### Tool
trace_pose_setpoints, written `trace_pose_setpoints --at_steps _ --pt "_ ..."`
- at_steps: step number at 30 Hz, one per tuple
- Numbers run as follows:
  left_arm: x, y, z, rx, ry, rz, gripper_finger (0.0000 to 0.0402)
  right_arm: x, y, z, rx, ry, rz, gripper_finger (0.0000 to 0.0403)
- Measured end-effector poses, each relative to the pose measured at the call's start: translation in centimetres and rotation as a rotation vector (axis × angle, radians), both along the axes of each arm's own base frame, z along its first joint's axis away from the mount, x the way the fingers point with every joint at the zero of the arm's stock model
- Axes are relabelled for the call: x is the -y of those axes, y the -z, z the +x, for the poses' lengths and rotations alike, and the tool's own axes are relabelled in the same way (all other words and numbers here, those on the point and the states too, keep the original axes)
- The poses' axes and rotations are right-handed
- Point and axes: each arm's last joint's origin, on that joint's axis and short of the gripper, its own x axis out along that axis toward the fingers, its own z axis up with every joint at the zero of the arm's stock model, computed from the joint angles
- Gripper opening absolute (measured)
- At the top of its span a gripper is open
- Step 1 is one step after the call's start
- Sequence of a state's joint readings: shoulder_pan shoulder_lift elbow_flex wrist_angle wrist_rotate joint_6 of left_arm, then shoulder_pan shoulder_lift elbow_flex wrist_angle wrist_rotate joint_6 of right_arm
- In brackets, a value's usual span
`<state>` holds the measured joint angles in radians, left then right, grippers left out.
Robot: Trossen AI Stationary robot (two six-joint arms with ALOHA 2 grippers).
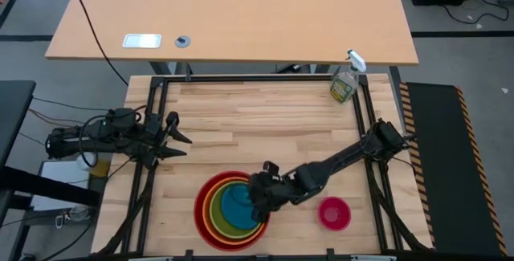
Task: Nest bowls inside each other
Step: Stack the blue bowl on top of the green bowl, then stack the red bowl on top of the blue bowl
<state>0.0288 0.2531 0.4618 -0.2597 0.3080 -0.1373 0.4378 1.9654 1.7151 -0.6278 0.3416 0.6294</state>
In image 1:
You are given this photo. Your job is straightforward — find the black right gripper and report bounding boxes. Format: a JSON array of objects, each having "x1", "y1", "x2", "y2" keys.
[{"x1": 247, "y1": 170, "x2": 292, "y2": 224}]

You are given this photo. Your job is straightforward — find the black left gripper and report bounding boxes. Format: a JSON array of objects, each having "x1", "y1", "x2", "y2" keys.
[{"x1": 138, "y1": 112, "x2": 193, "y2": 169}]

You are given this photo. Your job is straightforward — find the teal blue bowl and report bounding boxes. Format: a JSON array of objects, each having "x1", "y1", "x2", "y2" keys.
[{"x1": 220, "y1": 183, "x2": 262, "y2": 230}]

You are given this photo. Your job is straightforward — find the green bowl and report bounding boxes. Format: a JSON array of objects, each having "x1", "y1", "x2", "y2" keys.
[{"x1": 209, "y1": 181, "x2": 264, "y2": 240}]

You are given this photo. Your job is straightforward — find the orange bowl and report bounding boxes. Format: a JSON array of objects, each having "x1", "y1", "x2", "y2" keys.
[{"x1": 202, "y1": 176, "x2": 268, "y2": 247}]

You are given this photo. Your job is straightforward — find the large red bowl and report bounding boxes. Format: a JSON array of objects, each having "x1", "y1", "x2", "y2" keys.
[{"x1": 193, "y1": 170, "x2": 271, "y2": 252}]

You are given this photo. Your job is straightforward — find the small pink bowl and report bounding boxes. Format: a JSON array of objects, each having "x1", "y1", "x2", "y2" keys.
[{"x1": 316, "y1": 196, "x2": 353, "y2": 232}]

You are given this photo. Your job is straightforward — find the yellow object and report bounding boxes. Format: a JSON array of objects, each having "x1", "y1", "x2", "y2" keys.
[{"x1": 90, "y1": 158, "x2": 112, "y2": 178}]

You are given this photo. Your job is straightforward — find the white flat sheet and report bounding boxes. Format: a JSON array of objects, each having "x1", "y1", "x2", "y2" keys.
[{"x1": 31, "y1": 159, "x2": 101, "y2": 212}]

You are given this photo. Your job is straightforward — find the light wooden desk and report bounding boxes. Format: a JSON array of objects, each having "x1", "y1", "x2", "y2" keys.
[{"x1": 44, "y1": 0, "x2": 419, "y2": 67}]

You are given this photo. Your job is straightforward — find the clear spray bottle white trigger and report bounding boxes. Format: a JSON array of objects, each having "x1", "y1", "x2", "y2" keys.
[{"x1": 329, "y1": 49, "x2": 367, "y2": 104}]

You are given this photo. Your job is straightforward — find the black side table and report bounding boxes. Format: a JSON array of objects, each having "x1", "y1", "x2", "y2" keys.
[{"x1": 0, "y1": 79, "x2": 101, "y2": 261}]

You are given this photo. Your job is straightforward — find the black mat hazard stripes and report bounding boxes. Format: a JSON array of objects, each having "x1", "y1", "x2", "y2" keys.
[{"x1": 398, "y1": 82, "x2": 509, "y2": 257}]

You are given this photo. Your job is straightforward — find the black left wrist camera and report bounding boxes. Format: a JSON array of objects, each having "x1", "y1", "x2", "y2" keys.
[{"x1": 165, "y1": 111, "x2": 180, "y2": 130}]

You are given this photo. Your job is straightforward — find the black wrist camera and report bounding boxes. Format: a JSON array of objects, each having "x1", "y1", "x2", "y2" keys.
[
  {"x1": 165, "y1": 111, "x2": 180, "y2": 130},
  {"x1": 262, "y1": 161, "x2": 281, "y2": 178}
]

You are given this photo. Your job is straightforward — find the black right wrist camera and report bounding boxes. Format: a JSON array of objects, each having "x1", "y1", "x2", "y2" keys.
[{"x1": 262, "y1": 161, "x2": 281, "y2": 178}]

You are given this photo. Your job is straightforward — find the grey desk leg frame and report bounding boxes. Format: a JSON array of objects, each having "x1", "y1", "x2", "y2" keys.
[{"x1": 149, "y1": 60, "x2": 322, "y2": 75}]

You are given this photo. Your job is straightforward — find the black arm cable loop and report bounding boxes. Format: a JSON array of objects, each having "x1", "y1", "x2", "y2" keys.
[{"x1": 77, "y1": 108, "x2": 140, "y2": 169}]

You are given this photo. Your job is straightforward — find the black aluminium table frame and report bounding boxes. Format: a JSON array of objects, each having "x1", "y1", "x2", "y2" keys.
[{"x1": 94, "y1": 74, "x2": 434, "y2": 261}]

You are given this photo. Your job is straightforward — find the long black cable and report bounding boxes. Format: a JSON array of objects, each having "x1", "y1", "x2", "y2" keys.
[{"x1": 66, "y1": 0, "x2": 129, "y2": 87}]

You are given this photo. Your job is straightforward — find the thin black floor cable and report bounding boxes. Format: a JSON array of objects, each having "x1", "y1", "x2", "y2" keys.
[{"x1": 439, "y1": 0, "x2": 511, "y2": 26}]

